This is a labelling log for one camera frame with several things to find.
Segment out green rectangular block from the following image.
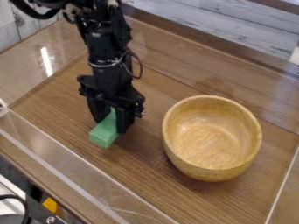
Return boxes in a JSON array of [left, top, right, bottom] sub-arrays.
[[88, 109, 119, 148]]

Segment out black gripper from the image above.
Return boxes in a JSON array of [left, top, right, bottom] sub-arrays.
[[78, 66, 146, 134]]

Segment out clear acrylic left wall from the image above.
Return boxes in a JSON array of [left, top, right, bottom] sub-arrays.
[[0, 21, 87, 105]]

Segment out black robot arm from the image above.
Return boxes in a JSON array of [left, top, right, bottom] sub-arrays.
[[33, 0, 146, 134]]

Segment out yellow tag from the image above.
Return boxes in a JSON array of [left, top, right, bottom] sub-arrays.
[[41, 197, 59, 214]]

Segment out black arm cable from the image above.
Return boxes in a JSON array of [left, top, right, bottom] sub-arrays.
[[120, 49, 144, 81]]

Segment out clear acrylic front wall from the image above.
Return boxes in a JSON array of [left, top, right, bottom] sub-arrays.
[[0, 100, 179, 224]]

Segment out clear acrylic wall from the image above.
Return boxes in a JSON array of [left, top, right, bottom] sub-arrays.
[[0, 21, 87, 105], [0, 100, 179, 224]]

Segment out brown wooden bowl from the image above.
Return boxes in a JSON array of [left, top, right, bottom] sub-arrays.
[[163, 95, 263, 182]]

